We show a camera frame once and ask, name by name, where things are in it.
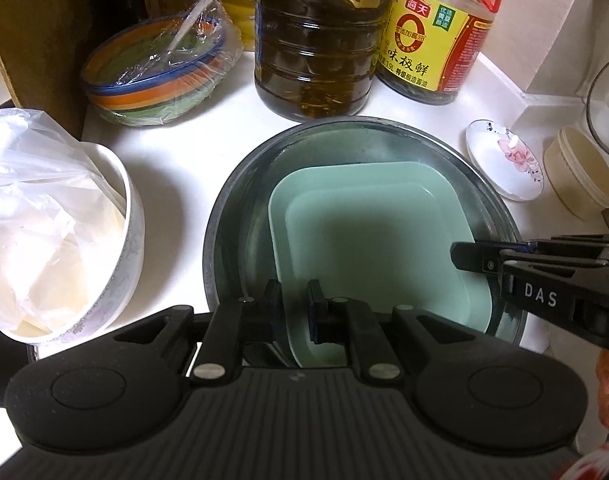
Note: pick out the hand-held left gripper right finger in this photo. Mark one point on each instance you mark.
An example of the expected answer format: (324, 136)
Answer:
(314, 312)

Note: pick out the white plastic spoon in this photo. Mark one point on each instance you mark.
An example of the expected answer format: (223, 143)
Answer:
(194, 20)

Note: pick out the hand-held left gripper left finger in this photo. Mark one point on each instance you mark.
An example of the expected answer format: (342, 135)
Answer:
(274, 310)

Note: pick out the yellow oil bottle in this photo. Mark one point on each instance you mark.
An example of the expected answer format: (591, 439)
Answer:
(234, 5)

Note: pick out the small white floral dish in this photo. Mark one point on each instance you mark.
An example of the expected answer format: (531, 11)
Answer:
(489, 155)

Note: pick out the green square plate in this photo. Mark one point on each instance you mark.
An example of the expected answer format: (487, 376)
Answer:
(374, 240)

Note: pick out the striped bowl with plastic wrap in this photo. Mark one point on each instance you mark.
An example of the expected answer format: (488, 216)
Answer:
(149, 105)

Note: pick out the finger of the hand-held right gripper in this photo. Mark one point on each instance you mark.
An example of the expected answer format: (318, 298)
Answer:
(477, 257)
(569, 241)

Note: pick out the clear plastic bag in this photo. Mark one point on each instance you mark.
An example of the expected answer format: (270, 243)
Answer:
(34, 200)

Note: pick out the cardboard box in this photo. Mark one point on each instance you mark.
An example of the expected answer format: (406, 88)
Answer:
(34, 35)

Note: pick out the large dark oil jug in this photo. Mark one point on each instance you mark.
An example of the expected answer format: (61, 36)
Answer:
(309, 60)

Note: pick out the dark round metal pan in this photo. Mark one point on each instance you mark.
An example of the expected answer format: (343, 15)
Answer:
(264, 160)

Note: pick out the white patterned bowl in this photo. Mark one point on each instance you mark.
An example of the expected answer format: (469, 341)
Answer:
(124, 260)

